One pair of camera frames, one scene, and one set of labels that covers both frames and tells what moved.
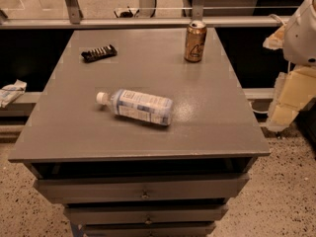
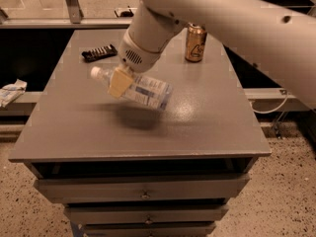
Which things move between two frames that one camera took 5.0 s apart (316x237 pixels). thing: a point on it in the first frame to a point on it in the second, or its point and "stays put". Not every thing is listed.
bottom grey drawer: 148,229 stays put
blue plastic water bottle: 136,105 to 157,94
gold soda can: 196,40 stays put
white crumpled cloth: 9,92 stays put
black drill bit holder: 98,53 stays put
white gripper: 301,37 to 137,57
